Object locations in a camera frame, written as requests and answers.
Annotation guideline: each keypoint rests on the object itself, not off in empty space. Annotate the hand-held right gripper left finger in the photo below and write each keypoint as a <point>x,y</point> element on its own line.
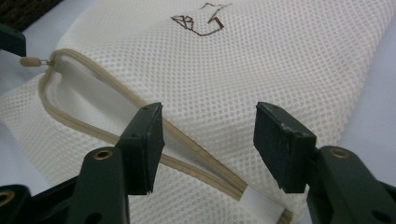
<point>140,149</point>

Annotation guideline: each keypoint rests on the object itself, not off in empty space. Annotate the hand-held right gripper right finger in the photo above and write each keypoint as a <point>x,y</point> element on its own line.
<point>283,146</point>

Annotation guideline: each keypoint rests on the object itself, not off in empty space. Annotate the brown wicker basket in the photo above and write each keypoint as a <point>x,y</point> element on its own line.
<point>18,11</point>

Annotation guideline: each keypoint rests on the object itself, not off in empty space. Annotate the white mesh laundry bag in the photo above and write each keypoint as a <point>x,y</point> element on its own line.
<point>249,62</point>

